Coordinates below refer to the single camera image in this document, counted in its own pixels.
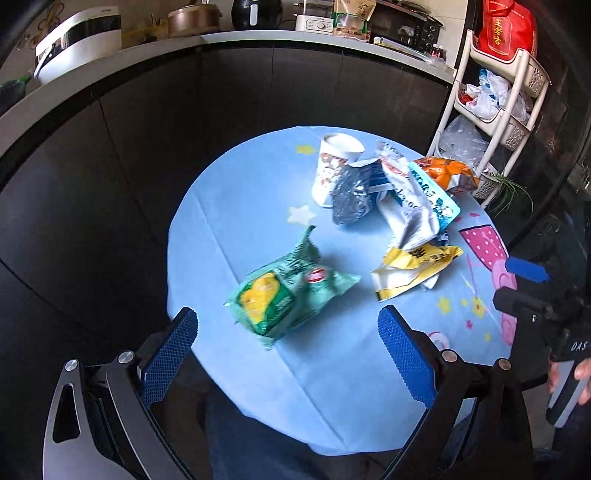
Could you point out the white printed paper cup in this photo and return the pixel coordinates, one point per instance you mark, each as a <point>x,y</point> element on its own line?
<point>333,157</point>

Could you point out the yellow white wrapper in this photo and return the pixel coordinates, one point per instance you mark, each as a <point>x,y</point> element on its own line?
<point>406,263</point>

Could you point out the orange snack bag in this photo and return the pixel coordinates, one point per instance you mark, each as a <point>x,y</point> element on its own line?
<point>443,173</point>

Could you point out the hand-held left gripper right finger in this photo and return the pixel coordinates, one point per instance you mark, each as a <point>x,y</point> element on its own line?
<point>406,357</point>

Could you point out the white plastic shelf rack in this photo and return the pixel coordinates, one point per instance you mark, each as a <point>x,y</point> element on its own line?
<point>501,122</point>

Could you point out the black toaster oven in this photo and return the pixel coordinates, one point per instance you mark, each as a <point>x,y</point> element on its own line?
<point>406,23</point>

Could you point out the copper cooking pot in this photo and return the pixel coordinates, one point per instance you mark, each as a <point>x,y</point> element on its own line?
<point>194,19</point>

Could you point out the white kitchen countertop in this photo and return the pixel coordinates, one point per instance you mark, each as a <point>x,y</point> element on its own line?
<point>240,38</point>

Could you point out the small dark bottles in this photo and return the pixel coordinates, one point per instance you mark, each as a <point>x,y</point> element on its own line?
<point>438,50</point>

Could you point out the person's right hand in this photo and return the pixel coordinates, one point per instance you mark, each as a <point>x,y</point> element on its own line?
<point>585,371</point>

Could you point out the person's dark trousers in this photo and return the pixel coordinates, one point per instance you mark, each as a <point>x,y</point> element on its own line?
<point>258,443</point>

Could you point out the clear food container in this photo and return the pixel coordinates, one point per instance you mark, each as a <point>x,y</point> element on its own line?
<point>353,28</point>

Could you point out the white plastic bag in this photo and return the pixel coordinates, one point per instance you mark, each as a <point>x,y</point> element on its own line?
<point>489,94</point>

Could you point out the light blue cartoon packet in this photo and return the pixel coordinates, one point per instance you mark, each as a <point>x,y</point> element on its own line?
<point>438,203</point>

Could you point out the silver foil snack wrapper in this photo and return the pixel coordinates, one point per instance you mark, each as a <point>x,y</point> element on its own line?
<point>351,198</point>

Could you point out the clear plastic bag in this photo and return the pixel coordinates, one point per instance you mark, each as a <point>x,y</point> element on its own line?
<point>461,138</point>

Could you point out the kraft paper food bag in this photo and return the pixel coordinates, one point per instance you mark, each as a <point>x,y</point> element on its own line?
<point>353,8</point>

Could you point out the white food steamer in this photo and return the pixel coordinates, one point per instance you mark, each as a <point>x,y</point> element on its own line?
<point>314,17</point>

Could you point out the green item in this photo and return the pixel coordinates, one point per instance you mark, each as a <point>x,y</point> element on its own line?
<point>11,91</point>

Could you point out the white flat tray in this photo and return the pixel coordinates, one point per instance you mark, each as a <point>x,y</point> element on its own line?
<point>401,47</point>

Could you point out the black air fryer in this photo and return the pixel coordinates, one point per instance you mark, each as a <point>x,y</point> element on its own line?
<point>254,14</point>

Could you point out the green snack packet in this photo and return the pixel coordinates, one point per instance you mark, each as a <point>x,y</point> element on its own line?
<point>277,295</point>

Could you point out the white kitchen appliance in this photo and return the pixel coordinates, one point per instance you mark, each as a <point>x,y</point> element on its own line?
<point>78,44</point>

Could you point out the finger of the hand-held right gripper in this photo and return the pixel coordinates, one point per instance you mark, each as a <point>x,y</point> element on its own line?
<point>526,268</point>
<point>510,297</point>

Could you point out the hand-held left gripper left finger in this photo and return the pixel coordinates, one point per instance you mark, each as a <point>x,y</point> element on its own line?
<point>170,357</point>

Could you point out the red gift bag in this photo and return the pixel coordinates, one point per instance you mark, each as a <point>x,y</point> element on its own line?
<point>503,27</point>

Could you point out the yellow plastic bag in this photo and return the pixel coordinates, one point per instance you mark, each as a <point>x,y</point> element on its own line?
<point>143,32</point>

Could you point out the black kitchen cabinet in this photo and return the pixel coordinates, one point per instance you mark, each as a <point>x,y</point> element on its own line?
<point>184,101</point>

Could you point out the white crumpled wrapper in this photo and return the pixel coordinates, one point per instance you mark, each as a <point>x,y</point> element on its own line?
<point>406,207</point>

